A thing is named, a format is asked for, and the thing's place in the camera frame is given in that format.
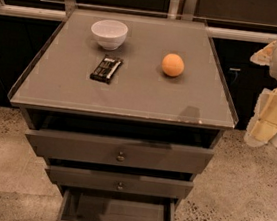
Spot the grey middle drawer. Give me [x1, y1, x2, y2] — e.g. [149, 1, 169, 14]
[45, 165, 194, 199]

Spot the grey top drawer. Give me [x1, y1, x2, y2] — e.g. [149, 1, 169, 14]
[26, 129, 214, 174]

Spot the grey drawer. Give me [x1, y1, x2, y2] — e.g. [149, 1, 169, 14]
[26, 129, 214, 174]
[56, 188, 175, 221]
[45, 165, 194, 199]

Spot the white ceramic bowl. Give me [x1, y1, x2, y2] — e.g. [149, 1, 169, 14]
[91, 19, 128, 51]

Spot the orange fruit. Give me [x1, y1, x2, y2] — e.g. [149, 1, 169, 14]
[161, 53, 184, 77]

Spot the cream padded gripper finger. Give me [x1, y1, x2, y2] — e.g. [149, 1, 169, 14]
[250, 41, 276, 66]
[244, 88, 277, 147]

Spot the black snack bar wrapper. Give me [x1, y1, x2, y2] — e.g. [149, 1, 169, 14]
[89, 54, 123, 84]

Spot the metal railing frame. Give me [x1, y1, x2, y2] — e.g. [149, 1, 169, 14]
[0, 0, 277, 50]

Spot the grey drawer cabinet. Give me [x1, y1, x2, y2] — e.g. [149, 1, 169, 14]
[0, 0, 250, 221]

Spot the grey bottom drawer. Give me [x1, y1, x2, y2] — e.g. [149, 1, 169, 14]
[56, 188, 175, 221]

